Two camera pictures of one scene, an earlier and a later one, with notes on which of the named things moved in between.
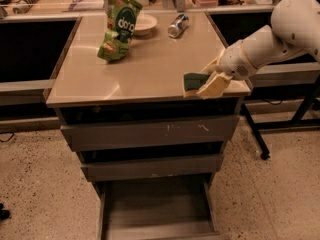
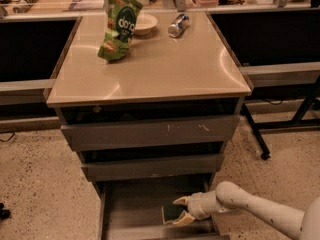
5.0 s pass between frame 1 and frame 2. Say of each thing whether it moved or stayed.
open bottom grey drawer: stayed
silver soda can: stayed
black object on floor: stayed
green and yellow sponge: moved
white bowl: stayed
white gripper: moved
